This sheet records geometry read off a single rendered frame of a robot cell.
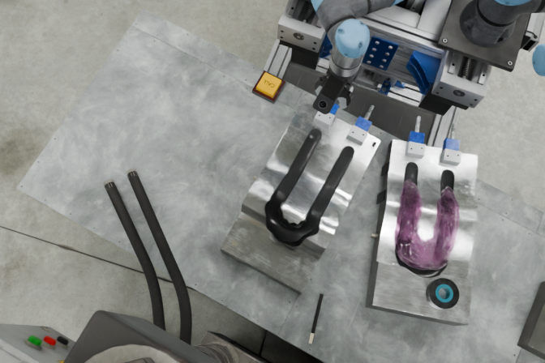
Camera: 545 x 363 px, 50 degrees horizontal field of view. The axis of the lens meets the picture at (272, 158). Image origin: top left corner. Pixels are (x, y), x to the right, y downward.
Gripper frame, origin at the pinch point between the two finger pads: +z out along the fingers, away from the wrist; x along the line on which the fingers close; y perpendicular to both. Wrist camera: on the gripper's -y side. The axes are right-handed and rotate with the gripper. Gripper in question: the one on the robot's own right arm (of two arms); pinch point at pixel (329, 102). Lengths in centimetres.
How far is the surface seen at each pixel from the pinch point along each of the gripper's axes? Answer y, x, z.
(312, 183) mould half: -19.4, -6.0, 12.2
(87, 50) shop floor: 12, 120, 101
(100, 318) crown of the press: -70, 0, -100
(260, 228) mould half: -37.5, 1.0, 14.8
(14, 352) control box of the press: -86, 22, -46
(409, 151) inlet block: 3.4, -26.6, 12.7
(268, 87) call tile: 2.8, 20.5, 17.2
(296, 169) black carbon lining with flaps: -17.8, 0.0, 13.1
